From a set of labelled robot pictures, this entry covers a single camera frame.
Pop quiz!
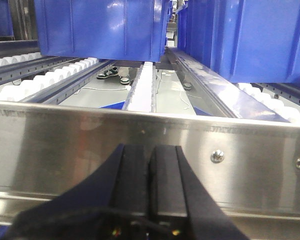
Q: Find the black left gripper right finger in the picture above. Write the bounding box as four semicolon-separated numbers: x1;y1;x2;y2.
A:
149;145;248;240

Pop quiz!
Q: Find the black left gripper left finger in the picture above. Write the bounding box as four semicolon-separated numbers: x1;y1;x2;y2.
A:
4;144;150;240

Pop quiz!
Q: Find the white roller track centre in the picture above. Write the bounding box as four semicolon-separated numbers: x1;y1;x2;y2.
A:
124;61;156;113

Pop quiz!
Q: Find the white roller track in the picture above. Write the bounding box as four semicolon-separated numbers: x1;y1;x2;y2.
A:
124;61;156;113
235;83;300;123
0;57;99;102

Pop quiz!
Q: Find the green white sneaker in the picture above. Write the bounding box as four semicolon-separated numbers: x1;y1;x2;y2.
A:
97;67;119;80
119;75;131;85

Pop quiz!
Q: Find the white roller track left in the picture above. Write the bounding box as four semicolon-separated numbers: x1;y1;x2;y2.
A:
0;57;99;102

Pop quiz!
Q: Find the white roller track right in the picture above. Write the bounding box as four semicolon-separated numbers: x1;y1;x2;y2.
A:
235;83;300;123

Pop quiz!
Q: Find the blue plastic bin centre upper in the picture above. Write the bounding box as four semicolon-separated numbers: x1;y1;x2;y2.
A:
34;0;170;62

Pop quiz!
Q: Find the blue plastic bin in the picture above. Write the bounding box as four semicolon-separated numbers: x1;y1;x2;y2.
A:
177;0;300;85
34;0;170;62
0;0;14;37

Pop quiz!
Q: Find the blue plastic bin right upper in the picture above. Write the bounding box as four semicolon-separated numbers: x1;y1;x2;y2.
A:
177;0;300;85

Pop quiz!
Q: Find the blue plastic bin left upper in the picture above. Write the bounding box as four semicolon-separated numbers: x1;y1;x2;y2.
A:
0;0;14;37

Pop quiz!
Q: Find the stainless steel shelf front rail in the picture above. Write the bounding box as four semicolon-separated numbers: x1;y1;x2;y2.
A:
0;101;300;240

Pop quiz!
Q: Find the white cable on floor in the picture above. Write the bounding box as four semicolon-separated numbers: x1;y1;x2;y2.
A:
73;84;132;95

